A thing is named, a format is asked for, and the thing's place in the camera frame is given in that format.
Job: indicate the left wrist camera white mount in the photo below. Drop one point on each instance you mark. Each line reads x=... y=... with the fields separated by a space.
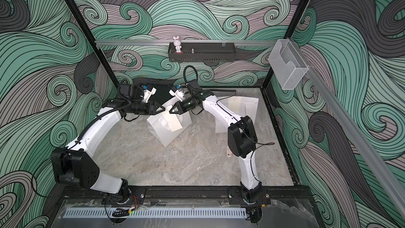
x=148 y=91

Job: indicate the black corner frame post left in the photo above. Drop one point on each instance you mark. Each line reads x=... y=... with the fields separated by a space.
x=92 y=41

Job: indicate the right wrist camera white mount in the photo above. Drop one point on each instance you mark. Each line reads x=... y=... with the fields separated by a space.
x=177 y=92

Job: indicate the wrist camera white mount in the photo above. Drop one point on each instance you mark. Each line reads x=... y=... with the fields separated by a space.
x=177 y=92
x=148 y=91

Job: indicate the white non-woven bag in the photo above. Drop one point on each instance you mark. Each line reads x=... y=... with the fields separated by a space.
x=167 y=127
x=243 y=106

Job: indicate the black wall shelf tray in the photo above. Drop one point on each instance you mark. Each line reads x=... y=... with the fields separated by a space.
x=203 y=52

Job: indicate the white slotted cable duct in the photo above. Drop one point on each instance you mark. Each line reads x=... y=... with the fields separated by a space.
x=161 y=213

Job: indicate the cream lined paper receipt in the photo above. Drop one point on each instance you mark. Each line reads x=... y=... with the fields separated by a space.
x=234 y=104

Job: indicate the aluminium wall rail right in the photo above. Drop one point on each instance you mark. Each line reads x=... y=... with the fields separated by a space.
x=360 y=82

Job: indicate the clear acrylic wall holder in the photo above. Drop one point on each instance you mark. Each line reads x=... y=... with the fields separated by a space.
x=287 y=62

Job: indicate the white rabbit figurine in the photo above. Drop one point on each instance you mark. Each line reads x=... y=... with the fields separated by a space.
x=177 y=44

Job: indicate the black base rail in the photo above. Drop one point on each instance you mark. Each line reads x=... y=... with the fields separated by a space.
x=233 y=195

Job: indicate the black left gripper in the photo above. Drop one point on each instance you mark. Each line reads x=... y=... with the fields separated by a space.
x=155 y=105

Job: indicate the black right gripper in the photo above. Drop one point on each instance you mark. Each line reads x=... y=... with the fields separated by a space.
x=181 y=107

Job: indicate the black corner frame post right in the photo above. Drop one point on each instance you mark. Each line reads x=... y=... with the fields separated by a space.
x=301 y=7

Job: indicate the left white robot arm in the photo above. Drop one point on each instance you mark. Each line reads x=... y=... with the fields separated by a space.
x=73 y=165

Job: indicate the aluminium wall rail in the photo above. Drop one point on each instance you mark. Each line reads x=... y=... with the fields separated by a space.
x=144 y=42
x=360 y=82

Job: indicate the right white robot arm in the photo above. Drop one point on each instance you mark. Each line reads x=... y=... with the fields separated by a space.
x=242 y=139

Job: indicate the aluminium wall rail back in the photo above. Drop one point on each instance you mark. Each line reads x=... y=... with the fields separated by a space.
x=144 y=42

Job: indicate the black corner frame post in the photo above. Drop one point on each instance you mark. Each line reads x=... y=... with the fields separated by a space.
x=92 y=41
x=301 y=7

